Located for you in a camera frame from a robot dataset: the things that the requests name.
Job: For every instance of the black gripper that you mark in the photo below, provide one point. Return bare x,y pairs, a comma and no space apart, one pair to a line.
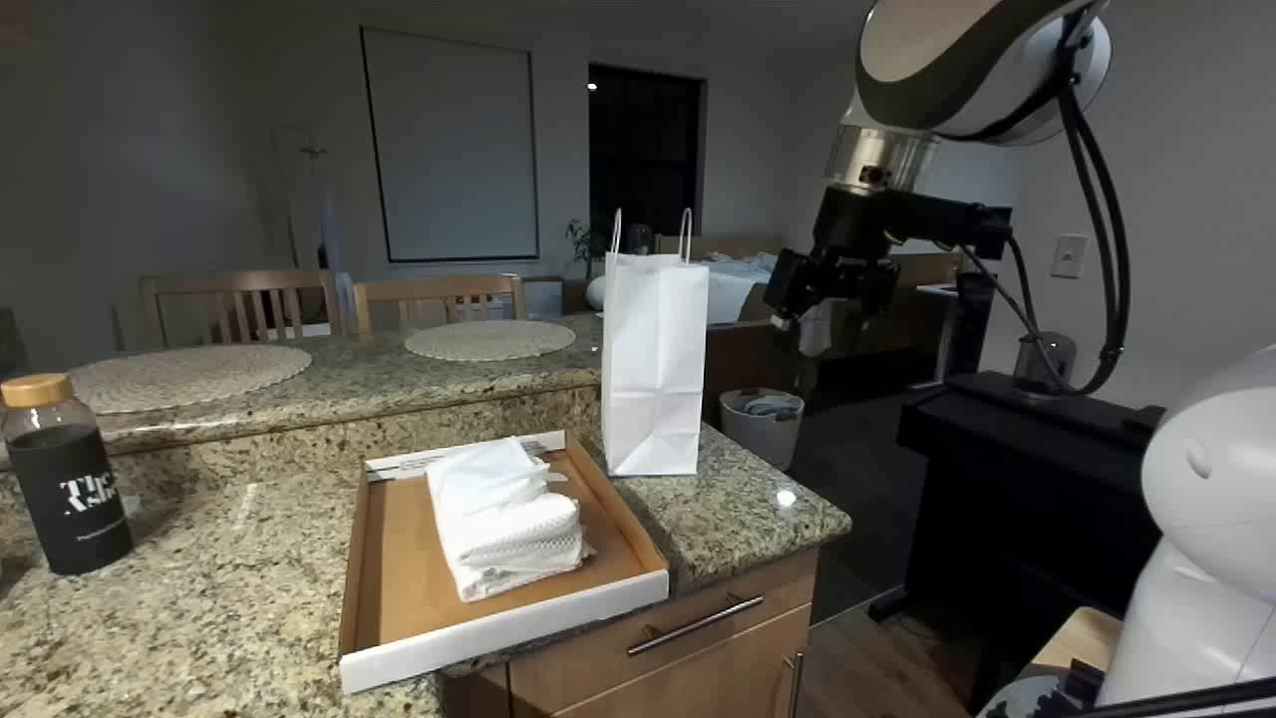
852,281

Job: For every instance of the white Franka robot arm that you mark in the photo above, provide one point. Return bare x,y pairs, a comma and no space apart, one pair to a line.
959,67

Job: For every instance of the white paper bag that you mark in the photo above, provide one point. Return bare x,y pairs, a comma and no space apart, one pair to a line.
656,371

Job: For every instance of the shallow white cardboard box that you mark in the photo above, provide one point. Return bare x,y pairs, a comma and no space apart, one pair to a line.
399,585

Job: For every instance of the white sofa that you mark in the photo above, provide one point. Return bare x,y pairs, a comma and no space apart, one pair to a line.
740,283

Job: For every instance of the white trash bin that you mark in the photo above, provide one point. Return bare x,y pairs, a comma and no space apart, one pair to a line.
763,430

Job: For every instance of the dark window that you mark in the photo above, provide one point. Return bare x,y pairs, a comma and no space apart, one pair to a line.
647,145

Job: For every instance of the small potted plant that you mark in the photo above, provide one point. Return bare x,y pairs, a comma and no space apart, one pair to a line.
582,253

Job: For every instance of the round beige placemat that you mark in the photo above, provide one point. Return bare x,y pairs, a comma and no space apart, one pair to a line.
489,341
183,376

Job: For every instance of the black low cabinet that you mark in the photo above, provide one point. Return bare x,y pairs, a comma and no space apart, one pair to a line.
1022,505

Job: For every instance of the wooden dining chair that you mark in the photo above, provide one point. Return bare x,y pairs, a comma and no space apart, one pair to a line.
438,301
242,303

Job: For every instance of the wooden base cabinet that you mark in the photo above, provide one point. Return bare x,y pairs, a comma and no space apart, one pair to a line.
720,673

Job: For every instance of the slim floor lamp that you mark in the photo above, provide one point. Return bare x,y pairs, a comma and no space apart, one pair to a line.
316,202

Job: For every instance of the black jar with wooden lid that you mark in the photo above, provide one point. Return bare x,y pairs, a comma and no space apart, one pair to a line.
68,501

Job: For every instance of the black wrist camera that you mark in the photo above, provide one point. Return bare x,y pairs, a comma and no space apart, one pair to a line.
920,222

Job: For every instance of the white wall switch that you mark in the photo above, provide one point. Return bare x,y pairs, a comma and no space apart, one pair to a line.
1070,258

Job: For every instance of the white wall board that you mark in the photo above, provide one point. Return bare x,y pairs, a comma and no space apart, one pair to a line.
453,145

